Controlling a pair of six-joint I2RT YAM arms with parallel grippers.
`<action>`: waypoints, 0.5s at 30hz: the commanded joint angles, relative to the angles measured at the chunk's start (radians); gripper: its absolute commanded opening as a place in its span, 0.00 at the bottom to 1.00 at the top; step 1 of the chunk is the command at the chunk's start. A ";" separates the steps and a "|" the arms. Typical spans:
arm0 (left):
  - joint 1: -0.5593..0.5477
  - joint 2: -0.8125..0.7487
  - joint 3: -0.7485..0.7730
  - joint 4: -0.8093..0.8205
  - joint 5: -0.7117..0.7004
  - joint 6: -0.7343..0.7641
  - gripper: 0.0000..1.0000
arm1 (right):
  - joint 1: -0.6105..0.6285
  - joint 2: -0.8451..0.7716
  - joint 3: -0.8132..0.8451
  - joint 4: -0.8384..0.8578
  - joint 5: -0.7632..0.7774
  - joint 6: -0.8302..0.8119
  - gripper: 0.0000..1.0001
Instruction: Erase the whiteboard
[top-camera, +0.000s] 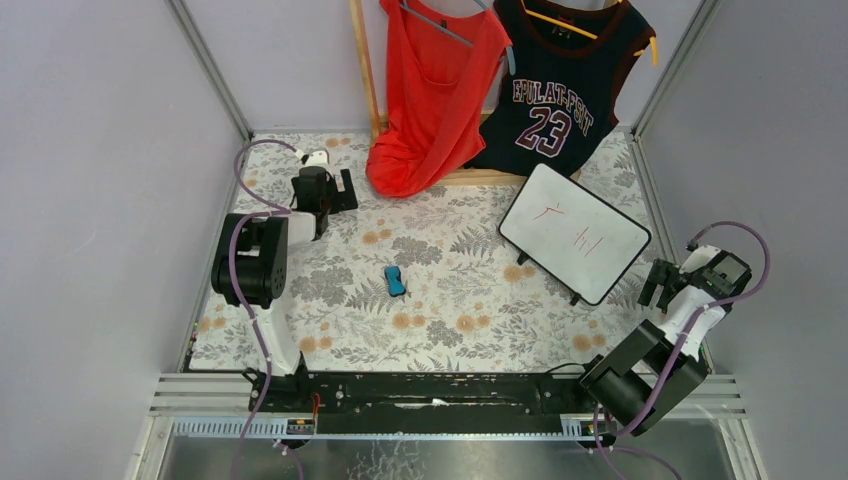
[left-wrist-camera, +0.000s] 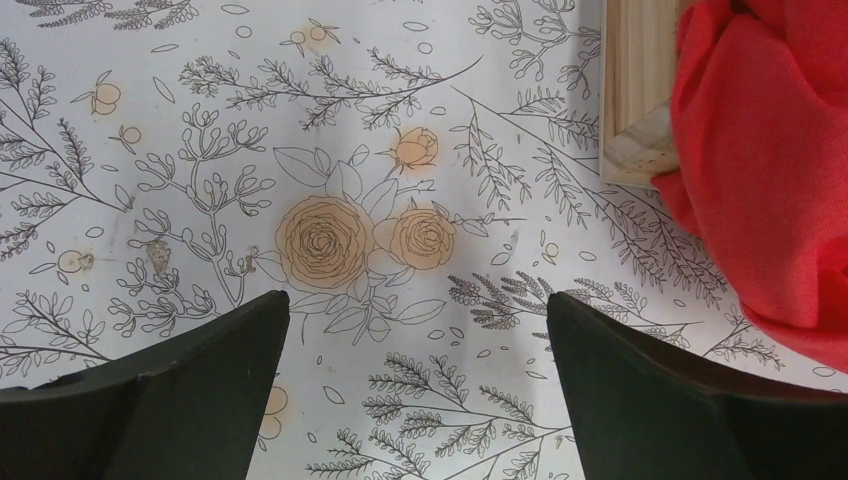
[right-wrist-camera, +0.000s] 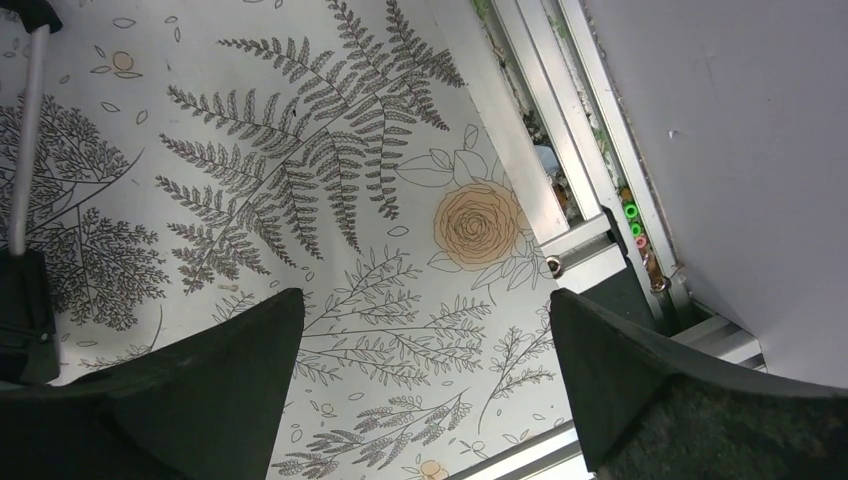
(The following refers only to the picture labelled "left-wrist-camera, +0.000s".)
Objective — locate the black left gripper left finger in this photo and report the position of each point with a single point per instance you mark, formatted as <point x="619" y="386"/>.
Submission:
<point x="189" y="407"/>

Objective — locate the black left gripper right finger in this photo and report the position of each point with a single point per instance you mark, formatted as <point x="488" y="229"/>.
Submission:
<point x="641" y="408"/>

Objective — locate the floral table mat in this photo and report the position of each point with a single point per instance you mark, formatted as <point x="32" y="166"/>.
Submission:
<point x="419" y="176"/>

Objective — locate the red tank top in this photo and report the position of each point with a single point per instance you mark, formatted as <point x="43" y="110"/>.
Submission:
<point x="759" y="119"/>

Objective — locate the wooden clothes rack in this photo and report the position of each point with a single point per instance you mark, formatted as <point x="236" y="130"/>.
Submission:
<point x="639" y="61"/>

